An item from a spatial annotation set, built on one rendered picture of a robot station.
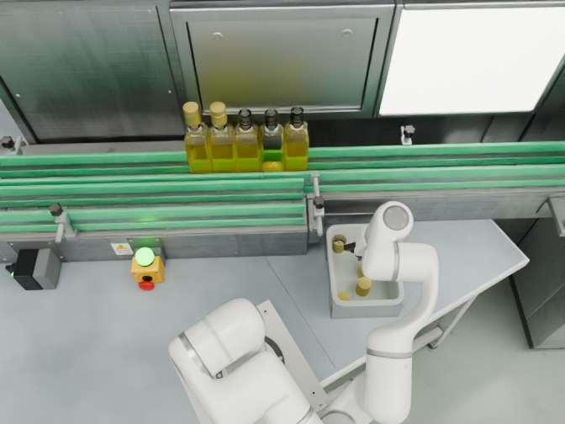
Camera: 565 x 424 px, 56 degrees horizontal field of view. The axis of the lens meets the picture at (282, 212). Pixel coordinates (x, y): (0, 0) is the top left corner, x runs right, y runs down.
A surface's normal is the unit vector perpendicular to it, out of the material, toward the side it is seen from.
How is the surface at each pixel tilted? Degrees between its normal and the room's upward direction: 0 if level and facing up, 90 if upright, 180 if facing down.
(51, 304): 0
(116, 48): 91
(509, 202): 90
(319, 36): 90
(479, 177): 90
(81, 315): 0
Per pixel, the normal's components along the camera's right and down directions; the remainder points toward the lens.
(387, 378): -0.22, -0.10
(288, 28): 0.04, 0.84
